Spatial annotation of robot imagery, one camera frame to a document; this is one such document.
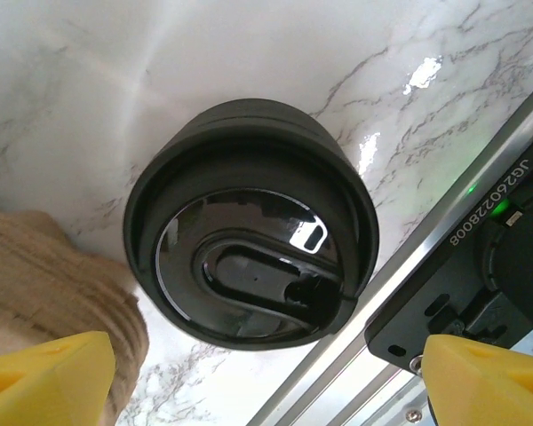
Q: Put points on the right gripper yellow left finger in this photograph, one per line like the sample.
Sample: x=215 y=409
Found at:
x=35 y=381

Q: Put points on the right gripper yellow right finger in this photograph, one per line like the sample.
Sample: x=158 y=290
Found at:
x=493 y=386

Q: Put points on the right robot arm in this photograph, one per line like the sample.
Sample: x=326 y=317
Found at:
x=524 y=266

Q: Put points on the brown pulp cup carrier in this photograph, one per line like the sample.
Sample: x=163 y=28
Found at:
x=49 y=275

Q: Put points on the stack of black cup lids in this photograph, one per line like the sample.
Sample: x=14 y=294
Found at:
x=248 y=231

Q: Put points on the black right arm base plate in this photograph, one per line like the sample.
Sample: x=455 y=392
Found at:
x=431 y=284

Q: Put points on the aluminium front rail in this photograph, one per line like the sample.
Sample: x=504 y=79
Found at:
x=426 y=231

